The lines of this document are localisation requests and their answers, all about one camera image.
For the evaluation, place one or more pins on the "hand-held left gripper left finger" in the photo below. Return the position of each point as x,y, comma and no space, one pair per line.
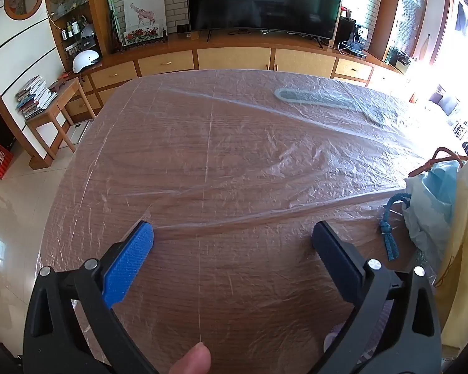
128,265

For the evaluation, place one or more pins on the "black coffee machine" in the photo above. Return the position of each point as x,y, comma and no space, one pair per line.
353,37

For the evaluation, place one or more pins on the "small wooden side table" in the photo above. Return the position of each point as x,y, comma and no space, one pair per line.
60,103

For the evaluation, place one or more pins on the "giraffe picture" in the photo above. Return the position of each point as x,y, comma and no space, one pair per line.
144,11

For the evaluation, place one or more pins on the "red flower picture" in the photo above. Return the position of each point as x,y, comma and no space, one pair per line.
142,36

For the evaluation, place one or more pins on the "stack of books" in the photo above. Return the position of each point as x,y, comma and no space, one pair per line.
34,97

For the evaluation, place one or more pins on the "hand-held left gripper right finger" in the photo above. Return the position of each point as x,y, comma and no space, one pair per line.
335,261

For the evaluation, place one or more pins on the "person's left hand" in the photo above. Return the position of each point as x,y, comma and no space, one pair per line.
192,360

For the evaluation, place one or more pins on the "light blue plastic bag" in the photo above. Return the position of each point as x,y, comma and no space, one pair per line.
433,206

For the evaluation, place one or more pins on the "purple cushion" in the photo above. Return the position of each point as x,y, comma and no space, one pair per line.
444,101

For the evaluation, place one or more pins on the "wooden television cabinet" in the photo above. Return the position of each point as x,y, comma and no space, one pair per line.
234,58

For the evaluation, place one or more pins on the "white helmet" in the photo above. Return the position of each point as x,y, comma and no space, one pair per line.
85,61

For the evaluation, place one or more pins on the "flat screen television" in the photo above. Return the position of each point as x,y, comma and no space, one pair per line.
265,0

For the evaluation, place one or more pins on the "grey helmet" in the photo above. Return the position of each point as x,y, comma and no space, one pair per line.
87,34

